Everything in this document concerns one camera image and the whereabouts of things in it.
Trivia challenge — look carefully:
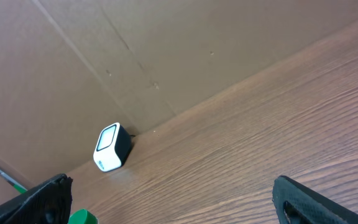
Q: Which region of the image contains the green lid jar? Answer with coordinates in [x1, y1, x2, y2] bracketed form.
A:
[68, 209, 99, 224]

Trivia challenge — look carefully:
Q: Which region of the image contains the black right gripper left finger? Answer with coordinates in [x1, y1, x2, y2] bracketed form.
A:
[0, 174, 73, 224]

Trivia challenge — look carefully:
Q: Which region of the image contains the white barcode scanner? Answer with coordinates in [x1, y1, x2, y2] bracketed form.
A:
[93, 123, 132, 172]

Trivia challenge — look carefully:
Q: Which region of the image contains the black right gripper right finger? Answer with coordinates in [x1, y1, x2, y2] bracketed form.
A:
[272, 175, 358, 224]

